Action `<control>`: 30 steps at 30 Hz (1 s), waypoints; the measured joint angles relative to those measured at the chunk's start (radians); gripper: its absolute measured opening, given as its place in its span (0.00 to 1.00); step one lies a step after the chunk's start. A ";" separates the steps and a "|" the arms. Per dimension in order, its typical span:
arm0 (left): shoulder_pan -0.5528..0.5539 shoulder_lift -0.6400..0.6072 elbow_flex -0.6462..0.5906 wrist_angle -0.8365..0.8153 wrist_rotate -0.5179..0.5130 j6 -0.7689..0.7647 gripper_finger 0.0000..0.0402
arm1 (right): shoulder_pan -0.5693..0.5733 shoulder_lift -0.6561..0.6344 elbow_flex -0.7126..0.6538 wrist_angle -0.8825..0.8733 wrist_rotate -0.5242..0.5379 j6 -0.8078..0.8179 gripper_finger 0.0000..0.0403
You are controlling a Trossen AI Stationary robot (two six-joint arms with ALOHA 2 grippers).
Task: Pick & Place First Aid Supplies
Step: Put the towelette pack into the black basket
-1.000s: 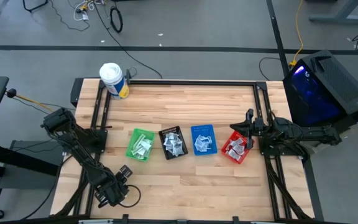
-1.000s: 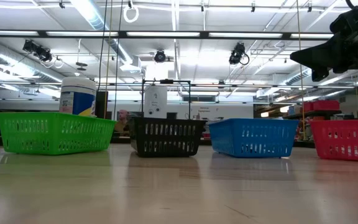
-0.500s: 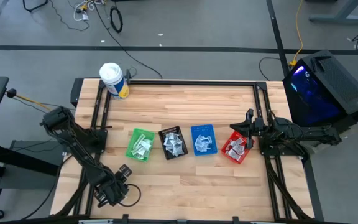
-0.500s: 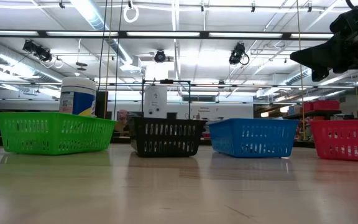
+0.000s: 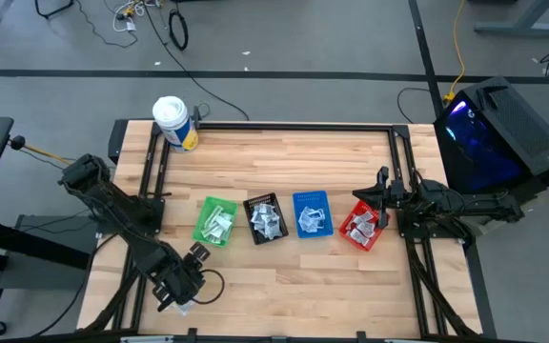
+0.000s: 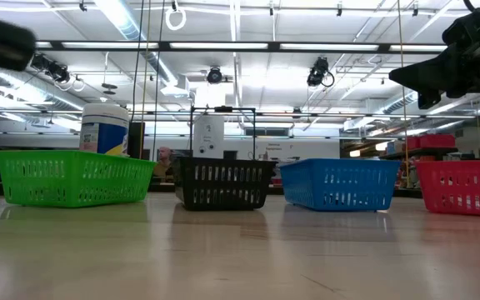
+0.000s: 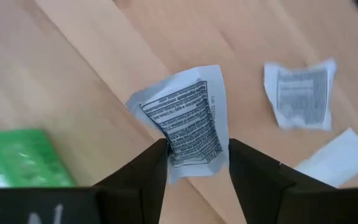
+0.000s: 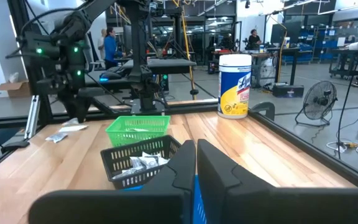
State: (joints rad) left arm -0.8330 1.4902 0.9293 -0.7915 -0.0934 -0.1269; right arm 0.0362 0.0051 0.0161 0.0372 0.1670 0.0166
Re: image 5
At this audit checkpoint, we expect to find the long white ridged packet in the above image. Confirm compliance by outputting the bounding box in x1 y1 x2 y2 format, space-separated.
214 214 235 233

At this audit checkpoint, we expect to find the grey desk leg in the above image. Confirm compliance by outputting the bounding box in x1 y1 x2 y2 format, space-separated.
473 0 549 37

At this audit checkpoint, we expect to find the black computer tower blue glow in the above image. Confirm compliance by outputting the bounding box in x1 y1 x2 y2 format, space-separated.
433 75 549 216

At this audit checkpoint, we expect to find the black aluminium table frame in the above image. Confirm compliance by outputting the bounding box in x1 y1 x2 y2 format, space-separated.
76 118 498 343

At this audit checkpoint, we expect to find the white cable bundle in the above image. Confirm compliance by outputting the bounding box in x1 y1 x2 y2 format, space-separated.
112 0 161 33

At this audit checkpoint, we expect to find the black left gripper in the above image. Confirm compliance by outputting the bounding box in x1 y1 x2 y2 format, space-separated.
150 241 212 313

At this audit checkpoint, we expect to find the long black floor cable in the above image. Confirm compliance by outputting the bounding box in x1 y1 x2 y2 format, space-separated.
143 0 251 122

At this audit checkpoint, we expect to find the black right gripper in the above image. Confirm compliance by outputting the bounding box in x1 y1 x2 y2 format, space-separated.
352 166 408 232

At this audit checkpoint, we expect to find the black plastic basket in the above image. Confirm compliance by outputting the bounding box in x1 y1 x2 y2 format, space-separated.
242 192 290 246

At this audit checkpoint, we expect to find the thin black cable loop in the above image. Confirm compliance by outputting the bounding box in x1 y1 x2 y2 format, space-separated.
396 86 447 124

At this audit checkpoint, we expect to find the white wipes canister blue label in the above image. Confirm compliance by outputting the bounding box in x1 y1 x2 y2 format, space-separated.
152 95 200 152

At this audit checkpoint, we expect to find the blue plastic basket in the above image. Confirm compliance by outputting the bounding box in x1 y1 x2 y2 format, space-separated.
292 189 336 239

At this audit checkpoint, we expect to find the green plastic basket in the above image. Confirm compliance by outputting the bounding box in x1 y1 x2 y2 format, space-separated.
192 195 240 249

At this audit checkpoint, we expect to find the red plastic basket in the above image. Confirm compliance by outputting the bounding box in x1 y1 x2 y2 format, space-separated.
338 202 386 252

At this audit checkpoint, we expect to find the yellow floor cable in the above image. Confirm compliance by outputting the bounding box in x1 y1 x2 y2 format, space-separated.
443 0 468 105

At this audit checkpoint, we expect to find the black cable coil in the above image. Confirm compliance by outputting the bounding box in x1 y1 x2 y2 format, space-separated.
167 8 191 51

